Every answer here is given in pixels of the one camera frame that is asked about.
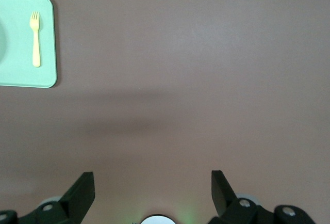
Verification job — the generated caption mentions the yellow plastic fork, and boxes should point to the yellow plastic fork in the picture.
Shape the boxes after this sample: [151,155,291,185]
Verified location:
[29,11,42,68]

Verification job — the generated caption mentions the mint green rectangular tray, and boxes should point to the mint green rectangular tray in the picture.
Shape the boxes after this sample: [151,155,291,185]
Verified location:
[0,0,57,89]

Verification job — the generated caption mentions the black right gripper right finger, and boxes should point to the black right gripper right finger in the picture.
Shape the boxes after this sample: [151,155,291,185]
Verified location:
[207,169,315,224]

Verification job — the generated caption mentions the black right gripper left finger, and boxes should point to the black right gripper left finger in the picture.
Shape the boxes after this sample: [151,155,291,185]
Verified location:
[0,171,95,224]

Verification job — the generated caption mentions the brown table cover mat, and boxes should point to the brown table cover mat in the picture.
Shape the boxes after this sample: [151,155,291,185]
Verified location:
[0,0,330,224]

